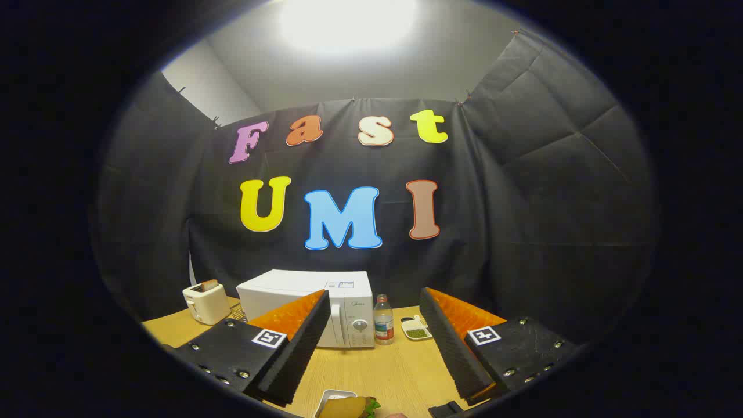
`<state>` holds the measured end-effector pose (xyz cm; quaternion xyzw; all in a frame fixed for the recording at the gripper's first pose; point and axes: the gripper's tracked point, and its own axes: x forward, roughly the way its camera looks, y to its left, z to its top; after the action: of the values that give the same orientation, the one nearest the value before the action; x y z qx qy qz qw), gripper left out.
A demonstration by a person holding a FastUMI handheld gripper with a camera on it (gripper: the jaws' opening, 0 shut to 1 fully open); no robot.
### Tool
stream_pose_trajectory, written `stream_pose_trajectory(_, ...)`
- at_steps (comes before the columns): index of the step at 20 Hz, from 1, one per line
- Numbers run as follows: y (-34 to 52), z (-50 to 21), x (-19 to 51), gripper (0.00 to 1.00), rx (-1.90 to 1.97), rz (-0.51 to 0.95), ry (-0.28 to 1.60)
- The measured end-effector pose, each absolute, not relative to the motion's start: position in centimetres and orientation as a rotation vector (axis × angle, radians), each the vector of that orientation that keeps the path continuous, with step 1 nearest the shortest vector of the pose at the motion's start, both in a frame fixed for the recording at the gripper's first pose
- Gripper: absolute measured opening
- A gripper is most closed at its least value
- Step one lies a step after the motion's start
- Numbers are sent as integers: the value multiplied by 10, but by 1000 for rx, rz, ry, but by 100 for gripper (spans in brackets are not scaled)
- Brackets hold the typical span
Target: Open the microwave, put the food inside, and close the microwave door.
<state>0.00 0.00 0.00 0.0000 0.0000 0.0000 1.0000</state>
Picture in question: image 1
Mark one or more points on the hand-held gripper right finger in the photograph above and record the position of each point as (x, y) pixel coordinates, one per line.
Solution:
(455, 348)

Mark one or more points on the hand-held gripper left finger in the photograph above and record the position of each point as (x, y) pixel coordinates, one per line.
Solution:
(302, 342)

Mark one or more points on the white microwave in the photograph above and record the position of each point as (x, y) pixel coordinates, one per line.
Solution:
(296, 285)

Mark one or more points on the sandwich with green lettuce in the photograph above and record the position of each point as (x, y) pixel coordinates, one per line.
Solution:
(345, 408)

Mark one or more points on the white divided dish with beans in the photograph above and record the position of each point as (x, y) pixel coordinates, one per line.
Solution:
(415, 332)

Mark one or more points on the white rectangular plate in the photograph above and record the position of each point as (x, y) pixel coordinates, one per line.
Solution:
(328, 397)

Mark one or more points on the clear plastic bottle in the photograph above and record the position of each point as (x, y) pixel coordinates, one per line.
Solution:
(383, 325)

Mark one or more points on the white toaster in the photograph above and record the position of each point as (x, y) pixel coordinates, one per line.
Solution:
(206, 305)

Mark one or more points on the toast slice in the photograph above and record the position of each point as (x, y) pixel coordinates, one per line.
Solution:
(209, 285)

